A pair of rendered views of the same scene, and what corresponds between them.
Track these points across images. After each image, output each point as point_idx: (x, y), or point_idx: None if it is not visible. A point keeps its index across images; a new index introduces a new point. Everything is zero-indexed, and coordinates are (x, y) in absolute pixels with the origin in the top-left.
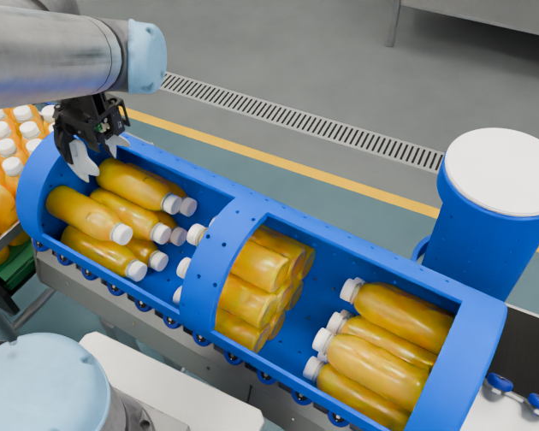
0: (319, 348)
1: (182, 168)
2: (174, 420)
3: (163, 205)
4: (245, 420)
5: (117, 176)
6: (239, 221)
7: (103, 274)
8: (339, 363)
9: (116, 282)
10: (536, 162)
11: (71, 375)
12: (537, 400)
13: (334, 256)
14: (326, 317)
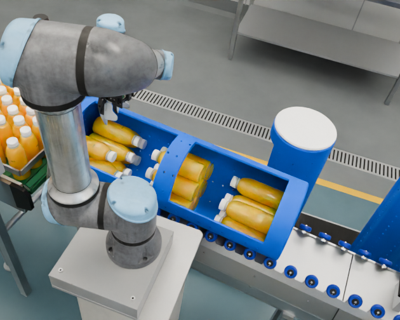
0: (222, 207)
1: (148, 120)
2: (166, 229)
3: (133, 141)
4: (193, 234)
5: (106, 126)
6: (183, 145)
7: (105, 176)
8: (233, 213)
9: (113, 180)
10: (319, 124)
11: (147, 190)
12: (322, 233)
13: (223, 167)
14: (219, 200)
